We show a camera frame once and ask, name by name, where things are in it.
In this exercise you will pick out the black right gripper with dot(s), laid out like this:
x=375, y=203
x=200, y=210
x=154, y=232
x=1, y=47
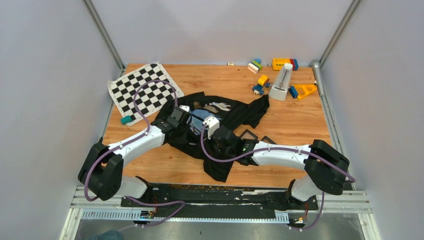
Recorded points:
x=213, y=153

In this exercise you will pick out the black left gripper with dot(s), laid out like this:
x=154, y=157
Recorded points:
x=186, y=124

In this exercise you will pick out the black printed t-shirt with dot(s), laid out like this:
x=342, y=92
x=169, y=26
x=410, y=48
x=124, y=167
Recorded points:
x=230, y=113

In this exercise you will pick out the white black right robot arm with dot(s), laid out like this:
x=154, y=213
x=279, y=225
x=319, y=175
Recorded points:
x=326, y=168

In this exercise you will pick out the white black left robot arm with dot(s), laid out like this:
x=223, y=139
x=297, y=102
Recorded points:
x=102, y=170

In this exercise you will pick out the black white checkerboard mat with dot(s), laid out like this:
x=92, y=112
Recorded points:
x=143, y=91

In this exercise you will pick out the black display box right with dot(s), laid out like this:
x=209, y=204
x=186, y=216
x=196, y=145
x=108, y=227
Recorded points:
x=268, y=140

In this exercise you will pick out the teal small block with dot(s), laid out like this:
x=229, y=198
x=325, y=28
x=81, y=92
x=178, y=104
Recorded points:
x=126, y=120

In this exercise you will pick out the yellow blue toy car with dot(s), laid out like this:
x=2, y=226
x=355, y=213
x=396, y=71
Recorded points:
x=262, y=84

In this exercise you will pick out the white metronome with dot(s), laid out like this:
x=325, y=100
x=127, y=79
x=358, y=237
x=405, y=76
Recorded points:
x=280, y=86

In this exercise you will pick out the white green toy bricks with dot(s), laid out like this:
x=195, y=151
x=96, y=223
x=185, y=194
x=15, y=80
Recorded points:
x=255, y=66

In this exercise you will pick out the orange triangular toy piece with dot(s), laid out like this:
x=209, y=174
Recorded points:
x=305, y=90

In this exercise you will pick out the yellow toy brick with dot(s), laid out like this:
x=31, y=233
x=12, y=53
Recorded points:
x=278, y=63

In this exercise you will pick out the red blue toy brick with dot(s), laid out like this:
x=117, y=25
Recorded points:
x=295, y=64

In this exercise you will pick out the grey metal pipe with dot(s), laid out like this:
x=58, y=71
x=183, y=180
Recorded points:
x=316, y=68

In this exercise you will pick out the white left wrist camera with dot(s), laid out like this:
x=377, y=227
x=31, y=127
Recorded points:
x=185, y=108

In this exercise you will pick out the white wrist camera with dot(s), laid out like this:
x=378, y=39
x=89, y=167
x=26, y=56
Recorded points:
x=212, y=124
x=185, y=108

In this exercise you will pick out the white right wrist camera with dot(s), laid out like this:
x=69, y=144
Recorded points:
x=212, y=124

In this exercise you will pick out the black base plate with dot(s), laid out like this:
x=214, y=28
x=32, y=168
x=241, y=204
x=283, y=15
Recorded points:
x=225, y=202

